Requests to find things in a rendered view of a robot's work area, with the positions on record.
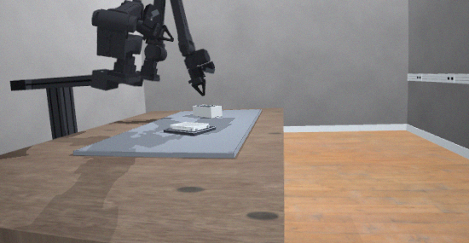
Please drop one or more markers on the white control panel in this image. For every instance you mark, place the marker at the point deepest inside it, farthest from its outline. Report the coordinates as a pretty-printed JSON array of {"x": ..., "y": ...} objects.
[{"x": 207, "y": 111}]

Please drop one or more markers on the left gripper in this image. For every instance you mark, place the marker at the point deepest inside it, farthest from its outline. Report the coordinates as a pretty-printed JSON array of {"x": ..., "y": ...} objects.
[{"x": 197, "y": 81}]

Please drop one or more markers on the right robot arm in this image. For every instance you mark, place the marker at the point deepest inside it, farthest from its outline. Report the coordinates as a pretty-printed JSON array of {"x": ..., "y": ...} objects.
[{"x": 113, "y": 38}]

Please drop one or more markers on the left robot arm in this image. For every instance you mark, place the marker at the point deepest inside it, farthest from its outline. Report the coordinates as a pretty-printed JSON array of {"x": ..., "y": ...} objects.
[{"x": 185, "y": 43}]

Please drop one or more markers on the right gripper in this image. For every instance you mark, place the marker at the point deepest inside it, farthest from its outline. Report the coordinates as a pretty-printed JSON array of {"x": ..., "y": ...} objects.
[{"x": 152, "y": 34}]

